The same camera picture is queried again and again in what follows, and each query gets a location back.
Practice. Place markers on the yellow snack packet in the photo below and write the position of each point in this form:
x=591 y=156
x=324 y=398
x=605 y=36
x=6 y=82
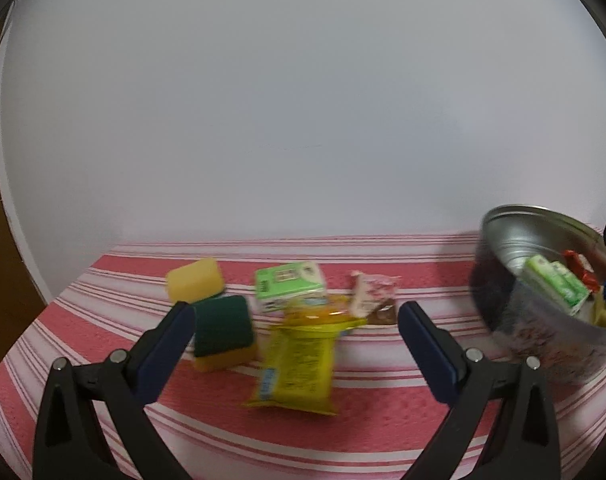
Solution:
x=298 y=365

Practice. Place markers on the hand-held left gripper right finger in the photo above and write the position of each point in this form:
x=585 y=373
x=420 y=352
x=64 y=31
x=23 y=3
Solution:
x=428 y=355

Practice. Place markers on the orange candy packet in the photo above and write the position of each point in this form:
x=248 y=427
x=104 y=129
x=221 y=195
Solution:
x=323 y=315

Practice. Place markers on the long green tissue pack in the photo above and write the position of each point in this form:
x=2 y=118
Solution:
x=553 y=280

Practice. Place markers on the green scouring sponge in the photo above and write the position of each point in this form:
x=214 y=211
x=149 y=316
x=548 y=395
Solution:
x=220 y=325

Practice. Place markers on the yellow sponge with green base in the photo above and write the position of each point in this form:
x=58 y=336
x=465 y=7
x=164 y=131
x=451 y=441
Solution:
x=195 y=277

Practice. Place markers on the round metal tin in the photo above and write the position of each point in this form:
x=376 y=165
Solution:
x=508 y=245

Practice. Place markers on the white and green tissue pack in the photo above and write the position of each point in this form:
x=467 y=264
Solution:
x=288 y=282

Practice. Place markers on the red striped tablecloth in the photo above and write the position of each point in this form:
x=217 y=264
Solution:
x=83 y=310

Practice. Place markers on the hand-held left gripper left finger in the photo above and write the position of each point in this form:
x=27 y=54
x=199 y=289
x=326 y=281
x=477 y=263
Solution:
x=165 y=355

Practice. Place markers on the pink flowered snack packet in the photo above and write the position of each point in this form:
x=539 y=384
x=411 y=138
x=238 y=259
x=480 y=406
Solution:
x=373 y=290

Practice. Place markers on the red snack packet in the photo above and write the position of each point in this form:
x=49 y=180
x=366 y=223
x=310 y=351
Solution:
x=578 y=262

